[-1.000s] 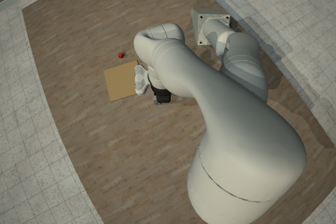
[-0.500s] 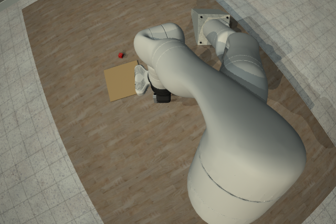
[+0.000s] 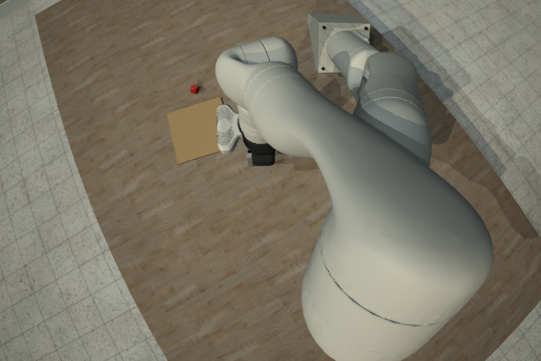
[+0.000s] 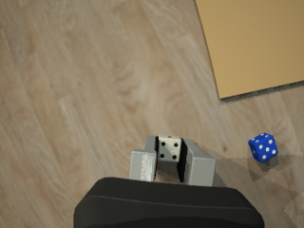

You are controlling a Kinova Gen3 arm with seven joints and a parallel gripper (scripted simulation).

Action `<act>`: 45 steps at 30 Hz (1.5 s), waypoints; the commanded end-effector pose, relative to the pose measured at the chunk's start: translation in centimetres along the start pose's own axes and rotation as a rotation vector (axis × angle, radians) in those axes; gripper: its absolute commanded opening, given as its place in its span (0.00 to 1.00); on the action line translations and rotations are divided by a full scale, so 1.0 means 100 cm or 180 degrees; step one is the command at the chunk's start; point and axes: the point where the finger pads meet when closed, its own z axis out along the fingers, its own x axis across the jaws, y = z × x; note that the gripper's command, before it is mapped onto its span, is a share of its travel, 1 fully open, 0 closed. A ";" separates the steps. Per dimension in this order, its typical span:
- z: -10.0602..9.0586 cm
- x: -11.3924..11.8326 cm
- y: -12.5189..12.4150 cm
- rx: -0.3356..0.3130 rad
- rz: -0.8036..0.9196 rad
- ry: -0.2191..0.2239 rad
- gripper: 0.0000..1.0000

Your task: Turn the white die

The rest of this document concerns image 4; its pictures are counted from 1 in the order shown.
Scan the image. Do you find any blue die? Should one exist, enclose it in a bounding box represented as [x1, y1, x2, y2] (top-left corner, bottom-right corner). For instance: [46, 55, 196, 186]
[248, 133, 278, 162]

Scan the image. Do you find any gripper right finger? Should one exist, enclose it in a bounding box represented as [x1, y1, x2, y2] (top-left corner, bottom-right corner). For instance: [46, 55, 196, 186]
[177, 139, 217, 186]

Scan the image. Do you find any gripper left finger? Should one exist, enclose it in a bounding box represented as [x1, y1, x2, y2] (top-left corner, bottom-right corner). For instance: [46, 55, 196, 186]
[129, 135, 159, 181]

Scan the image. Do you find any tan flat mat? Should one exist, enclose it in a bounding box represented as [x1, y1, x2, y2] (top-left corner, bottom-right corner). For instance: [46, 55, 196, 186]
[194, 0, 304, 99]

